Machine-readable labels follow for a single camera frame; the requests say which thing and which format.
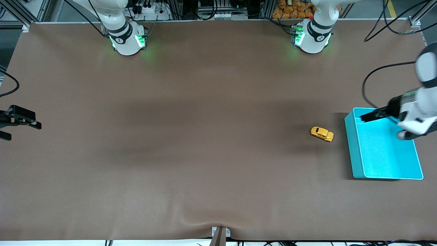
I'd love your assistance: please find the teal plastic bin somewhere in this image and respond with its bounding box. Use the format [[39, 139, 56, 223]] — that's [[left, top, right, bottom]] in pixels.
[[344, 107, 424, 180]]

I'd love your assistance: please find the yellow toy beetle car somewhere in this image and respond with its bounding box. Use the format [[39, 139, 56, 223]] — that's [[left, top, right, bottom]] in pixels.
[[310, 127, 334, 142]]

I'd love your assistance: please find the orange packaged items heap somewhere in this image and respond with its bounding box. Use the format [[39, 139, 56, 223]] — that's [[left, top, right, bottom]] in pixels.
[[272, 0, 316, 19]]

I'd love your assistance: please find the brown table mat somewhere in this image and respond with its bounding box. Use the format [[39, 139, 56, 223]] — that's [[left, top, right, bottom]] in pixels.
[[0, 19, 437, 241]]

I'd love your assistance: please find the white power strip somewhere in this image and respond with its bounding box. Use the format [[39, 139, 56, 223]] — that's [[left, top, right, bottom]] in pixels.
[[135, 0, 171, 21]]

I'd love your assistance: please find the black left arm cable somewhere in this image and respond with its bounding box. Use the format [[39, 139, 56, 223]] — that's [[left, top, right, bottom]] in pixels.
[[362, 0, 437, 110]]

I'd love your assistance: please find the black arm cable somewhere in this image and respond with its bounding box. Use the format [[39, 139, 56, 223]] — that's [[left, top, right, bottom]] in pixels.
[[362, 0, 437, 110], [0, 67, 20, 98]]

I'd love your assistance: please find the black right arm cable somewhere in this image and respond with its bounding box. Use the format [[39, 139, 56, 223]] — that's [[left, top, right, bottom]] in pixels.
[[0, 67, 20, 98]]

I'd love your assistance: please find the metal table edge bracket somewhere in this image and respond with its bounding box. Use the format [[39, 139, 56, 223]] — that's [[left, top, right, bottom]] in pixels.
[[211, 226, 231, 246]]

